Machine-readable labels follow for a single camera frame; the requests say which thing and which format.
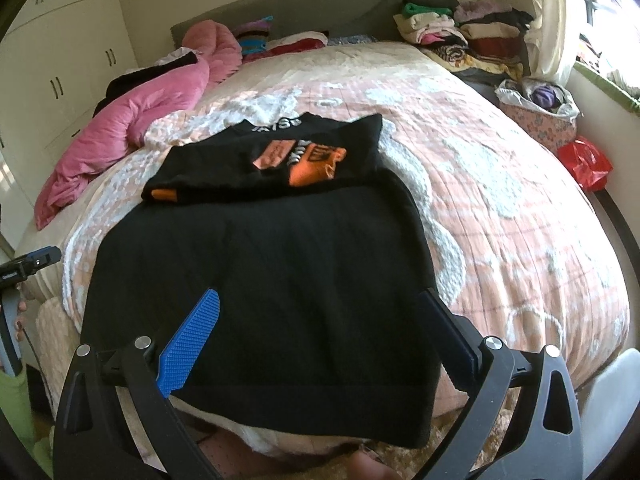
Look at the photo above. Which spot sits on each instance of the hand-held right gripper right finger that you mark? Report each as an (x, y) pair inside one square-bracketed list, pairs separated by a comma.
[(452, 340)]

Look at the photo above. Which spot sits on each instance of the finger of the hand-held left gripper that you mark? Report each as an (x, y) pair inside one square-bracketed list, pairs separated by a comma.
[(45, 256)]

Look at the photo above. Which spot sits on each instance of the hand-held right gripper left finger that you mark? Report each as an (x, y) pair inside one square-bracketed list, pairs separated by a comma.
[(190, 342)]

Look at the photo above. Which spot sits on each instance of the black sweater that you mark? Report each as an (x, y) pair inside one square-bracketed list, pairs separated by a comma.
[(260, 285)]

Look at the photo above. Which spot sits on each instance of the pile of folded clothes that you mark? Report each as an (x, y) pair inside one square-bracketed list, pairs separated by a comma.
[(450, 35)]

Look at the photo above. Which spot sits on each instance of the person's left hand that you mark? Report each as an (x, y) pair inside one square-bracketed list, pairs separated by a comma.
[(20, 317)]

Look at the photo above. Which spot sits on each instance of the beige fluffy blanket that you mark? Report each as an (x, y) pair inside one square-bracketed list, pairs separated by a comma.
[(450, 440)]

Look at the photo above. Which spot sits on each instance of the bed with peach quilt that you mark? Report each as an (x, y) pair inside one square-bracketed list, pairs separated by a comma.
[(500, 210)]

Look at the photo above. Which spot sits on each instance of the person's leg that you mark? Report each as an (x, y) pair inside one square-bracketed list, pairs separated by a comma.
[(372, 467)]

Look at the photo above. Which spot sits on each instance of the pink duvet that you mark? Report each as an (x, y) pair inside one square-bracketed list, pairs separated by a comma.
[(150, 110)]

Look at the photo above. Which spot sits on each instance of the cream wardrobe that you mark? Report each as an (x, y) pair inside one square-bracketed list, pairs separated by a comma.
[(65, 60)]

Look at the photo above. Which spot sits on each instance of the black garment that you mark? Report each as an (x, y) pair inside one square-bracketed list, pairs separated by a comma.
[(135, 77)]

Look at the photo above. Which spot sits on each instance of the red plastic bag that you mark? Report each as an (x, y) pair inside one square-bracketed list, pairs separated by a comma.
[(585, 162)]

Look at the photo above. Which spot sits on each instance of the floral laundry basket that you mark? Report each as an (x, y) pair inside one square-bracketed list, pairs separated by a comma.
[(535, 125)]

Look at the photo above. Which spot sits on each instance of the green windowsill cushion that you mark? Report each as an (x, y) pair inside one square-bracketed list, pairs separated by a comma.
[(615, 90)]

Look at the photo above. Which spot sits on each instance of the striped pillow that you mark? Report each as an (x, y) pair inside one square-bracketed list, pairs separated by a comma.
[(252, 37)]

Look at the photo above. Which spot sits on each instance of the blue patterned cloth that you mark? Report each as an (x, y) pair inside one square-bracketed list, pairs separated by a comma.
[(350, 40)]

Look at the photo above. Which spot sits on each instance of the red folded cloth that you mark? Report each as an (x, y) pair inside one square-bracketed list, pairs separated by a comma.
[(300, 42)]

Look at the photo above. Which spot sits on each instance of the cream curtain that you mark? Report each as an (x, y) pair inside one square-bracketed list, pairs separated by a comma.
[(550, 20)]

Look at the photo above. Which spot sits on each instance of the grey-green headboard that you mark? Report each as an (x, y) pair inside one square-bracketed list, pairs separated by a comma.
[(310, 5)]

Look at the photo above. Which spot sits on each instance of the window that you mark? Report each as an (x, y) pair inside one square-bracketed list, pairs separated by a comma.
[(615, 10)]

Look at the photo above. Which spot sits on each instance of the dark bed frame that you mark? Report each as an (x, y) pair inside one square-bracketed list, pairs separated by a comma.
[(612, 230)]

